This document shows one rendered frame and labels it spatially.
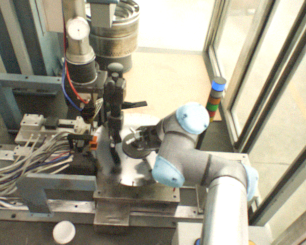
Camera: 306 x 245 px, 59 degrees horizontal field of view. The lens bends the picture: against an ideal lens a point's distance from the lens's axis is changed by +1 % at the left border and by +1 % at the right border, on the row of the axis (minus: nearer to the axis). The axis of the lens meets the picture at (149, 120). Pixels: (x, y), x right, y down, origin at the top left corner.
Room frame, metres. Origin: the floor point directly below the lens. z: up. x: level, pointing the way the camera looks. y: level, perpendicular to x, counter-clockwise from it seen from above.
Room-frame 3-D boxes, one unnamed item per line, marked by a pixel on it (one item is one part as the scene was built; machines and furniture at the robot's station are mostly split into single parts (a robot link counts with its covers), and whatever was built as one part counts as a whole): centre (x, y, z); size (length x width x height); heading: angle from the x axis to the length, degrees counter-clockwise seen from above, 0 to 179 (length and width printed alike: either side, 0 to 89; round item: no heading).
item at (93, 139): (0.60, 0.23, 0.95); 0.10 x 0.03 x 0.07; 93
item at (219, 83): (0.77, -0.23, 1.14); 0.05 x 0.04 x 0.03; 3
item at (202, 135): (0.77, -0.23, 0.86); 0.02 x 0.02 x 0.22
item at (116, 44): (1.37, 0.26, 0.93); 0.31 x 0.31 x 0.36
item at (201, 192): (0.57, -0.30, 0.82); 0.18 x 0.18 x 0.15; 3
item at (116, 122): (0.58, 0.11, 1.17); 0.06 x 0.05 x 0.20; 84
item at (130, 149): (0.61, 0.03, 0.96); 0.11 x 0.11 x 0.03
